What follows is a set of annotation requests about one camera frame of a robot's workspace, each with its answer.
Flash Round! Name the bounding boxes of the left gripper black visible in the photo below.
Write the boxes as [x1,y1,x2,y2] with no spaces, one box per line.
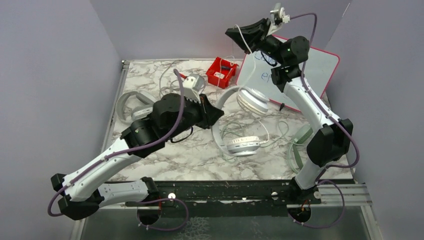
[163,91,225,141]

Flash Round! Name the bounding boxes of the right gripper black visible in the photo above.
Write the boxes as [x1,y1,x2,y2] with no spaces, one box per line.
[226,18,286,66]

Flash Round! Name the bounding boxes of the white headphones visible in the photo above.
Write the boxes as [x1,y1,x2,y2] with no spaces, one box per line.
[211,85,271,158]

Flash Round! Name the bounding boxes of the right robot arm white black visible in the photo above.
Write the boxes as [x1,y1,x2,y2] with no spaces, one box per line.
[225,18,353,204]

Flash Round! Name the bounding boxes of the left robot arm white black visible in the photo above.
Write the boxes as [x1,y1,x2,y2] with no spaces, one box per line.
[50,93,224,220]

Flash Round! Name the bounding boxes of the grey headphones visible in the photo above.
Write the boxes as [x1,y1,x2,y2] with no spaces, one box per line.
[115,90,157,124]

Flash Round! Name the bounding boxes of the green headphones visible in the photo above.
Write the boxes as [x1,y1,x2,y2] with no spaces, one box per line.
[286,125,313,174]

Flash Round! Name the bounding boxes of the red plastic bin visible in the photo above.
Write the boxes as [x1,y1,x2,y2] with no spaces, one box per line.
[206,57,239,89]

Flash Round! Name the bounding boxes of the pink framed whiteboard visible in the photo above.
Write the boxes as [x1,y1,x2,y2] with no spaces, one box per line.
[235,47,340,111]

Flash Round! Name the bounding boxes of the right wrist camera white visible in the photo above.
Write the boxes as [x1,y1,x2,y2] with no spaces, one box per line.
[270,2,291,27]

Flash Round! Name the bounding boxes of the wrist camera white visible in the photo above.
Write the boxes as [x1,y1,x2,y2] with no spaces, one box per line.
[270,2,291,27]
[183,73,205,104]

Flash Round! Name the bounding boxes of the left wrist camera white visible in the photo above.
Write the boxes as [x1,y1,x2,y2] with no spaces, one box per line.
[183,73,205,104]

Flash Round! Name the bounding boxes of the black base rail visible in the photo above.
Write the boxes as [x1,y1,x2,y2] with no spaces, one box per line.
[125,178,322,218]

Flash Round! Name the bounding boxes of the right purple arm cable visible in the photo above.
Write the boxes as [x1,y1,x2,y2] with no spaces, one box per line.
[288,12,361,229]

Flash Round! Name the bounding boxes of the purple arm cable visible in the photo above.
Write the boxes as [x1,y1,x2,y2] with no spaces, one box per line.
[288,12,361,229]
[47,68,186,218]

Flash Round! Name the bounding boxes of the aluminium frame rail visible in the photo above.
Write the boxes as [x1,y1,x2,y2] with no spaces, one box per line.
[318,184,373,207]

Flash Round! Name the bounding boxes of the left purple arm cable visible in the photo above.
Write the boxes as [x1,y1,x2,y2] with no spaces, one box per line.
[47,68,186,218]

